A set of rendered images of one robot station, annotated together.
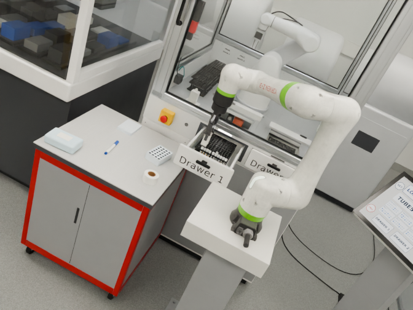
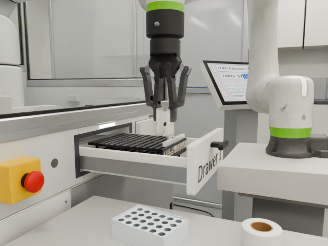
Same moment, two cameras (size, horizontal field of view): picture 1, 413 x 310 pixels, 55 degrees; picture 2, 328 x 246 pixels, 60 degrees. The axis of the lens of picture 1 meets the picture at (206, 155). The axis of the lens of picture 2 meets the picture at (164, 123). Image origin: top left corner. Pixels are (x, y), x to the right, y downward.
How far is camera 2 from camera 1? 1.87 m
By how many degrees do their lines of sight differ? 72
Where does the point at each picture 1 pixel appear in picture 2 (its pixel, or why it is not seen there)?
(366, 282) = not seen: hidden behind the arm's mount
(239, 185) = (139, 187)
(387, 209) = (229, 86)
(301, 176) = (276, 64)
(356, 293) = not seen: hidden behind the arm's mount
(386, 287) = (253, 139)
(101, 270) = not seen: outside the picture
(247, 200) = (310, 111)
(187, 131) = (62, 175)
